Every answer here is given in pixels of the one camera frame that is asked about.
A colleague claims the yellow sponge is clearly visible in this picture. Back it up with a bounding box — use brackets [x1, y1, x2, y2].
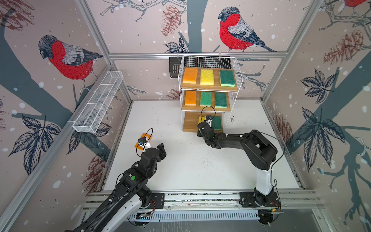
[198, 116, 205, 124]
[200, 69, 214, 86]

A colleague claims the dark green sponge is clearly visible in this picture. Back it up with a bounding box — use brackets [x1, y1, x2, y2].
[215, 92, 228, 109]
[212, 116, 223, 131]

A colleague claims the light green sponge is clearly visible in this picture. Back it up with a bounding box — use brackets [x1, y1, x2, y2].
[200, 91, 212, 107]

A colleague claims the orange sponge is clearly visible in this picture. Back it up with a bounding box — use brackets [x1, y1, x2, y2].
[134, 133, 152, 151]
[183, 67, 198, 84]
[185, 90, 197, 106]

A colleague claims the dark green sponge front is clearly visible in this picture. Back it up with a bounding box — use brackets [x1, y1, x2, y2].
[215, 92, 228, 109]

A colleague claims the dark green sponge carried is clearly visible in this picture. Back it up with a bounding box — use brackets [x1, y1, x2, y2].
[219, 70, 236, 87]

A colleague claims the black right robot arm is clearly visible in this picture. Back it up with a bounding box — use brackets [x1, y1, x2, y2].
[198, 121, 278, 206]

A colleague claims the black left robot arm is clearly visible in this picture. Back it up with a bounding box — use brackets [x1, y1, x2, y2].
[74, 143, 167, 232]

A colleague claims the middle wooden shelf board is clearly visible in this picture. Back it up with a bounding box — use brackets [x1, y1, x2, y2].
[181, 90, 232, 113]

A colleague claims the top wooden shelf board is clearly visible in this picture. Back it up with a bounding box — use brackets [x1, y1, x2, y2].
[179, 67, 242, 92]

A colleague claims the black box behind shelf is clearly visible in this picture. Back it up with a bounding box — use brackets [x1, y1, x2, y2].
[169, 57, 182, 78]

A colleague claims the perforated metal vent strip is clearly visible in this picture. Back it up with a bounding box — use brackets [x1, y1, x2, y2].
[128, 210, 260, 222]

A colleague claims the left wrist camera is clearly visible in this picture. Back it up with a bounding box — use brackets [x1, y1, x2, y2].
[136, 136, 151, 151]

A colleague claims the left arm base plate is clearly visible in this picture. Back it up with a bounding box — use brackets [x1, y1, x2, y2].
[140, 193, 165, 210]

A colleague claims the white wire three-tier shelf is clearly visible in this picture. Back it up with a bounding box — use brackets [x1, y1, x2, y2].
[178, 56, 243, 132]

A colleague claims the white wire wall basket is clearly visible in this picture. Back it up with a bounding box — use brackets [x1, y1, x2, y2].
[72, 71, 123, 133]

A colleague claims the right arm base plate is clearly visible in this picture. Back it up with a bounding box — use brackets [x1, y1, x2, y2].
[239, 190, 281, 208]

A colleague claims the aluminium mounting rail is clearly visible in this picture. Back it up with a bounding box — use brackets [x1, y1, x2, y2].
[78, 189, 322, 211]

